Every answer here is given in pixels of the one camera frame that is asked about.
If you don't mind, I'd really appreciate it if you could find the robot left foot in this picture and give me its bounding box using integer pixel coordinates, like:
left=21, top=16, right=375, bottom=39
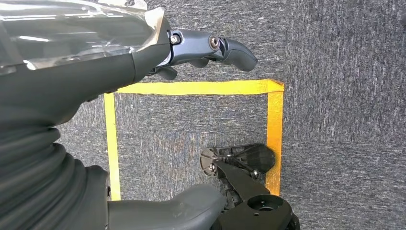
left=200, top=143, right=276, bottom=178

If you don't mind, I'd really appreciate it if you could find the black robot left leg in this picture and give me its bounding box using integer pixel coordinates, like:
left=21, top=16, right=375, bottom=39
left=211, top=160, right=300, bottom=230

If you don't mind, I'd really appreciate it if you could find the yellow floor tape square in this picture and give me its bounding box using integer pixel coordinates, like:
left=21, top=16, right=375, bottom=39
left=103, top=79, right=285, bottom=202

